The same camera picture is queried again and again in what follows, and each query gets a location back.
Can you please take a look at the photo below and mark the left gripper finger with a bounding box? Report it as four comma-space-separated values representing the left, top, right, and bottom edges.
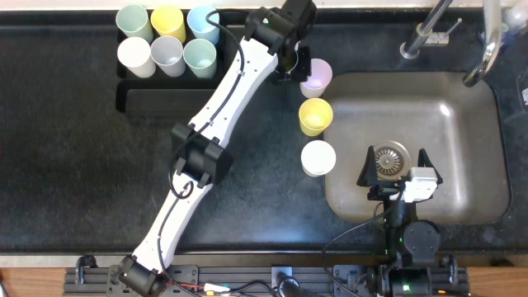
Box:
295, 45, 312, 83

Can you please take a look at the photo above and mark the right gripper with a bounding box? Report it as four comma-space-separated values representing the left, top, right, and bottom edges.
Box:
356, 144, 445, 203

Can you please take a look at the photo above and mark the pink cup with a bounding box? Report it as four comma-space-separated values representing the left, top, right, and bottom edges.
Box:
299, 58, 333, 99

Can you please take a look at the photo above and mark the yellow cup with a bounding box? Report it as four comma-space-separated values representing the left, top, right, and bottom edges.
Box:
298, 97, 334, 138
149, 4, 187, 45

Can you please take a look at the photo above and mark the white cup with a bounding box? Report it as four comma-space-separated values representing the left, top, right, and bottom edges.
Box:
116, 35, 158, 79
300, 139, 337, 178

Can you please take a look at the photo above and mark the steel sink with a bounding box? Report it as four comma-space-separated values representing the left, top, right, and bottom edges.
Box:
323, 72, 512, 226

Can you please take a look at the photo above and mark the green cup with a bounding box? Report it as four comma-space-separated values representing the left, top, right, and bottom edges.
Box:
182, 38, 218, 79
115, 3, 154, 44

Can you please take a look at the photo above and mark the blue cup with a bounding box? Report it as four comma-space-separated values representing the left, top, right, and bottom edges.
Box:
186, 5, 221, 45

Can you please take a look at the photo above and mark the black tray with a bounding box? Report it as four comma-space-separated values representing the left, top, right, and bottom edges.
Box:
115, 6, 228, 120

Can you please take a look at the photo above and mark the grey cup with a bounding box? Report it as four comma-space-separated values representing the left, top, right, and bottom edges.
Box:
149, 35, 187, 78

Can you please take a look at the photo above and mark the steel tap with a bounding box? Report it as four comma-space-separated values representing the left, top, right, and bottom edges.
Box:
398, 0, 504, 88

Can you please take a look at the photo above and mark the blue soap bottle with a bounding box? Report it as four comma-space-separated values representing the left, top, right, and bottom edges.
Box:
478, 0, 528, 47

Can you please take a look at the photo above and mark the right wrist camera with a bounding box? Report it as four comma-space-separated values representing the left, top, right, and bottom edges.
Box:
401, 166, 439, 205

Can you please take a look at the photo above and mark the mounting rail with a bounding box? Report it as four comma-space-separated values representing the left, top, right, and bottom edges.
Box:
64, 254, 471, 297

